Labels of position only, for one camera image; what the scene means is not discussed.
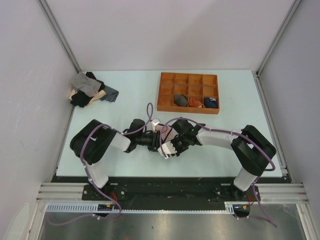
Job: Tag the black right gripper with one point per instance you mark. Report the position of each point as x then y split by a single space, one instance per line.
179 151

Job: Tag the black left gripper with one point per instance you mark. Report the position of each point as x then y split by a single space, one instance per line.
156 141

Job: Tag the pink underwear navy trim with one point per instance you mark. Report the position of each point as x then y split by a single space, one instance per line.
167 132

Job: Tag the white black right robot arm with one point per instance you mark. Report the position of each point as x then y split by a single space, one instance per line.
251 148

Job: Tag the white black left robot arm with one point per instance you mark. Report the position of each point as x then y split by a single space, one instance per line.
92 142

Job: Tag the orange rolled underwear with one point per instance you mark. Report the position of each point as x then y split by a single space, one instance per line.
194 103

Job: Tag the grey rolled underwear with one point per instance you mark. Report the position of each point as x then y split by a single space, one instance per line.
180 100

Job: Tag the navy rolled underwear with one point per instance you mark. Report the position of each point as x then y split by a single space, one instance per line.
210 102

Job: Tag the navy striped underwear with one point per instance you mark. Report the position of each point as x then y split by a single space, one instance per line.
111 94

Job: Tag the beige underwear in pile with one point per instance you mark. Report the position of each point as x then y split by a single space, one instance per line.
80 99

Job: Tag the black underwear in pile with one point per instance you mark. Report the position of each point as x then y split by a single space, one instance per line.
91 75

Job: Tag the grey striped underwear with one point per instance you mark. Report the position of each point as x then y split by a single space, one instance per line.
85 84

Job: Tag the wooden compartment tray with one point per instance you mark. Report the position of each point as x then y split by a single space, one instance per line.
195 85

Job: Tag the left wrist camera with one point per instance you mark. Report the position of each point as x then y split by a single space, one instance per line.
154 124

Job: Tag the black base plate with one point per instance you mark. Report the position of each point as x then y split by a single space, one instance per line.
242 207

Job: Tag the white slotted cable duct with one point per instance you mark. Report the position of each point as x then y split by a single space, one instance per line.
104 208

